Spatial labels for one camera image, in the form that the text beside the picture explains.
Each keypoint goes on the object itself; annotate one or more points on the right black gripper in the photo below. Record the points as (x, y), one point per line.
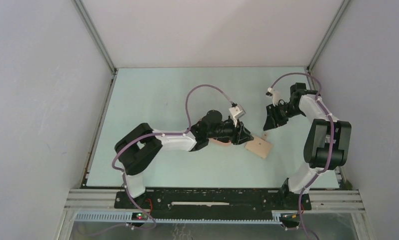
(273, 120)

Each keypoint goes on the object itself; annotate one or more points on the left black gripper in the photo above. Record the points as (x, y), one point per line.
(241, 134)

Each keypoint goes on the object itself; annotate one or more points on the tan leather card holder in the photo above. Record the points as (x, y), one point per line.
(260, 145)

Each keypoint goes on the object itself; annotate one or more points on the pink oval tray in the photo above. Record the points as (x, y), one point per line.
(220, 143)

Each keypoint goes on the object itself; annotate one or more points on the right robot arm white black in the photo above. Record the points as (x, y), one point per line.
(326, 146)

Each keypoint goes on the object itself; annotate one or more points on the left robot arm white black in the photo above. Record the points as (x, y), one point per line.
(136, 150)

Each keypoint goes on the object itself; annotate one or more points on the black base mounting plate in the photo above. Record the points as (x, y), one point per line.
(226, 204)

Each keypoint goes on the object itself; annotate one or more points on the right controller board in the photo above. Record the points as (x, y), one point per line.
(290, 220)

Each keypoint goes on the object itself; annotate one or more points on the controller board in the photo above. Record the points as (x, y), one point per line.
(290, 220)
(139, 216)

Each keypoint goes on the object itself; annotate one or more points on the left controller board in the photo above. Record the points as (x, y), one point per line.
(139, 216)

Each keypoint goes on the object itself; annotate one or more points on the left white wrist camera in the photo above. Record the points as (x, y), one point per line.
(236, 112)

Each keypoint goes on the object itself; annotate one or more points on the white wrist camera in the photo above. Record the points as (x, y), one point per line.
(236, 112)
(275, 95)

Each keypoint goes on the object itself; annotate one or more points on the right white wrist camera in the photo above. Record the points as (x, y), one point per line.
(275, 95)

